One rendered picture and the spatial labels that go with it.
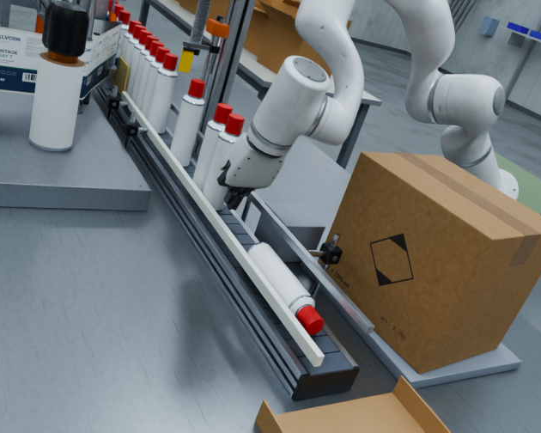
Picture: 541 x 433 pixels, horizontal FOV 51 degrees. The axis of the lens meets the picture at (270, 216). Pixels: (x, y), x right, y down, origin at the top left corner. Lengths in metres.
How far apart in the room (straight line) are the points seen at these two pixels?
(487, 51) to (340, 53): 11.38
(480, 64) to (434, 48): 11.06
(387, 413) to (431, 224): 0.30
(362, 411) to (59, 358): 0.45
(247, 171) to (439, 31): 0.53
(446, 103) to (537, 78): 10.18
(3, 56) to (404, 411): 1.12
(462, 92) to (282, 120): 0.57
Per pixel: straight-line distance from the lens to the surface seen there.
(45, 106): 1.27
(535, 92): 11.55
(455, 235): 0.94
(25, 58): 1.47
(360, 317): 0.87
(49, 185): 1.16
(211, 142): 1.19
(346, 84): 0.99
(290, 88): 0.92
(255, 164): 1.03
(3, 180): 1.16
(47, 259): 1.04
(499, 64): 12.11
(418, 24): 1.30
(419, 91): 1.42
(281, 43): 3.17
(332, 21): 1.00
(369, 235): 1.04
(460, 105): 1.40
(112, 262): 1.05
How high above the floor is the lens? 1.41
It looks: 25 degrees down
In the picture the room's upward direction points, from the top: 19 degrees clockwise
